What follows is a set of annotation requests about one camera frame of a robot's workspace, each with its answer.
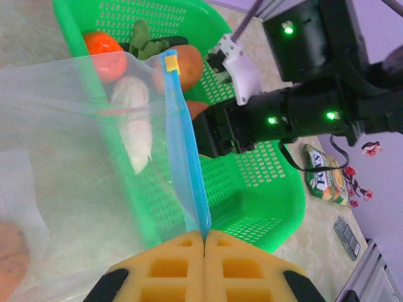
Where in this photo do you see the green plastic basket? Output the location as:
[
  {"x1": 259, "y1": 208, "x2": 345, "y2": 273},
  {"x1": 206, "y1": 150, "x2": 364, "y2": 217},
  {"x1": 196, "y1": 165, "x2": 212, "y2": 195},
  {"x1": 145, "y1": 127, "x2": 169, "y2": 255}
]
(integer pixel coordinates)
[{"x1": 52, "y1": 0, "x2": 308, "y2": 255}]

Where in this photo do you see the orange-brown potato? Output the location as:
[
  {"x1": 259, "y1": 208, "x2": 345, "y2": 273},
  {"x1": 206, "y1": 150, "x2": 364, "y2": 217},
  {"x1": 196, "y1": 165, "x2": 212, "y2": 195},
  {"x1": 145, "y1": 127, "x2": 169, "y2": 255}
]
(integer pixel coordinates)
[{"x1": 0, "y1": 221, "x2": 31, "y2": 302}]

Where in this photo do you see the dark eggplant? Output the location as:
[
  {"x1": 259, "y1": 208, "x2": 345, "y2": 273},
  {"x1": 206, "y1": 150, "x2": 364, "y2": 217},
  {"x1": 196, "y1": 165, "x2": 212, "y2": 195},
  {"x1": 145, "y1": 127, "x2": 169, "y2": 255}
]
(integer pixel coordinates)
[{"x1": 121, "y1": 35, "x2": 190, "y2": 53}]

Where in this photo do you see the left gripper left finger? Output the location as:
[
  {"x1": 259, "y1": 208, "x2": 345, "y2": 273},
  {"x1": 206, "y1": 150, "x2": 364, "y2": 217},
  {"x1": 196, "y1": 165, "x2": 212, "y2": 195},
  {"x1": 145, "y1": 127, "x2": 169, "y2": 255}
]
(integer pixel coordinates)
[{"x1": 83, "y1": 231, "x2": 205, "y2": 302}]

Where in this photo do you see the white radish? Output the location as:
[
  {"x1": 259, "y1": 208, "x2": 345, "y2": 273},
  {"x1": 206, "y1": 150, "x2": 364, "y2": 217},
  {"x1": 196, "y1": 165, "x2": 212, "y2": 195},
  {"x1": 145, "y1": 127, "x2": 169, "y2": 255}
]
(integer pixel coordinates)
[{"x1": 110, "y1": 76, "x2": 154, "y2": 176}]

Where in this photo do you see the black flat device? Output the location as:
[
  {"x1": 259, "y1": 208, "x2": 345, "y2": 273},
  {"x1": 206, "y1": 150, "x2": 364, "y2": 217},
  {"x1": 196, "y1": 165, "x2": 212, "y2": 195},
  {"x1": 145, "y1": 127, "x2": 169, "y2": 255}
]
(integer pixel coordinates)
[{"x1": 332, "y1": 215, "x2": 362, "y2": 262}]

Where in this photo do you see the thin black cable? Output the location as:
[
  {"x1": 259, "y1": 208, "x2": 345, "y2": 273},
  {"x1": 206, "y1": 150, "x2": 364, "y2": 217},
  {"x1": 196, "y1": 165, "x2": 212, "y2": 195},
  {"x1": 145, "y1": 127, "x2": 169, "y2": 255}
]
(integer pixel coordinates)
[{"x1": 278, "y1": 135, "x2": 349, "y2": 173}]

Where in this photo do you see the green snack bag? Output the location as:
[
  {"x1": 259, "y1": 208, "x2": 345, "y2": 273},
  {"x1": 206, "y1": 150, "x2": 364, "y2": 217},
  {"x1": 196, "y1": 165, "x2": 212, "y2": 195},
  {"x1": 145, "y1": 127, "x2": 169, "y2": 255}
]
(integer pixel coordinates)
[{"x1": 302, "y1": 143, "x2": 352, "y2": 209}]

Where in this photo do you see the aluminium frame post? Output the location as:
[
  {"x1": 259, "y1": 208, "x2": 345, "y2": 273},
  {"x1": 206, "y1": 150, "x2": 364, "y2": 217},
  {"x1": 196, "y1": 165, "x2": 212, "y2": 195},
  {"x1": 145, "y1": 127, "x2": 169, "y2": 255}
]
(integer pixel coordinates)
[{"x1": 253, "y1": 0, "x2": 305, "y2": 20}]

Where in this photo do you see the aluminium side rail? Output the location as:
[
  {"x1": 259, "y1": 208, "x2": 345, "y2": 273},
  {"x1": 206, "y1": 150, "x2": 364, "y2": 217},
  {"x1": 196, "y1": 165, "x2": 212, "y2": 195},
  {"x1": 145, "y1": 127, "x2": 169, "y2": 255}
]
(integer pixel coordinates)
[{"x1": 338, "y1": 237, "x2": 403, "y2": 302}]

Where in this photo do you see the orange tangerine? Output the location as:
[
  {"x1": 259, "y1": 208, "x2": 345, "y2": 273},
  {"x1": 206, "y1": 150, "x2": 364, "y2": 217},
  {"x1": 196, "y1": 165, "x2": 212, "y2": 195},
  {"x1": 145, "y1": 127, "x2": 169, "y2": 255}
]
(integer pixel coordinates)
[{"x1": 83, "y1": 31, "x2": 128, "y2": 83}]

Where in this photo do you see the pinkish potato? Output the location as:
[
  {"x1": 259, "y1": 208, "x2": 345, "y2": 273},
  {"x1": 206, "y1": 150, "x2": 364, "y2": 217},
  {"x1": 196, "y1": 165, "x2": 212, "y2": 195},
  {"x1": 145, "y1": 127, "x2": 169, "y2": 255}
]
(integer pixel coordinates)
[{"x1": 185, "y1": 100, "x2": 209, "y2": 122}]

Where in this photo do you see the yellow zipper slider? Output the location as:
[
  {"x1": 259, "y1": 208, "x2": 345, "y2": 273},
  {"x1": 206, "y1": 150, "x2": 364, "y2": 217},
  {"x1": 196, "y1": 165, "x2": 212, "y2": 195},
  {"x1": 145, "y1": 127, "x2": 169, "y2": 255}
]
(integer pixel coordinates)
[{"x1": 164, "y1": 55, "x2": 181, "y2": 76}]

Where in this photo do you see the lavender sheathed cable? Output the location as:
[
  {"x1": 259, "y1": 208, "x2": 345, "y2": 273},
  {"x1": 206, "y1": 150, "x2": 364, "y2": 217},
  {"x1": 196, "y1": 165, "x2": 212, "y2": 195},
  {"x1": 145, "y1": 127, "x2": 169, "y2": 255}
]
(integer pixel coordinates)
[{"x1": 232, "y1": 0, "x2": 264, "y2": 42}]

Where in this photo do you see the large tan potato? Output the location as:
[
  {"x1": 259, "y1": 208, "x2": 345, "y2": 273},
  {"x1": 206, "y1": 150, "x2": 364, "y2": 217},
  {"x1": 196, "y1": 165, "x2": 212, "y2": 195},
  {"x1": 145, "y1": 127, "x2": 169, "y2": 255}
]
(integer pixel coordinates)
[{"x1": 150, "y1": 45, "x2": 205, "y2": 94}]

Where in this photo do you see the clear zip-top bag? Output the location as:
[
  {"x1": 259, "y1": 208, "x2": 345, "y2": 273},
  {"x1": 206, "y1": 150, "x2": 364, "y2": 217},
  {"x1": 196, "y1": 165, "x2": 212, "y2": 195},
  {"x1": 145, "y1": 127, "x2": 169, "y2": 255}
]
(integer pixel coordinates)
[{"x1": 0, "y1": 48, "x2": 212, "y2": 302}]

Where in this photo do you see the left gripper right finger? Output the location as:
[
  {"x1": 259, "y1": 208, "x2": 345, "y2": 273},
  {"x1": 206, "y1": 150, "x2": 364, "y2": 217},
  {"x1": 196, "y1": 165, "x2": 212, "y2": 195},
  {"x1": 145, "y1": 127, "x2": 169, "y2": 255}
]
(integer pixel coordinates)
[{"x1": 204, "y1": 229, "x2": 327, "y2": 302}]

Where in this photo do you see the green leafy vegetable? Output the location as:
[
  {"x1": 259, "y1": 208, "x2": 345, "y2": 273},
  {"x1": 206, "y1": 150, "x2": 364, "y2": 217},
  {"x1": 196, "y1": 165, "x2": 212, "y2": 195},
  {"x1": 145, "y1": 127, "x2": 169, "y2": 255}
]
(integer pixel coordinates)
[{"x1": 128, "y1": 19, "x2": 173, "y2": 61}]

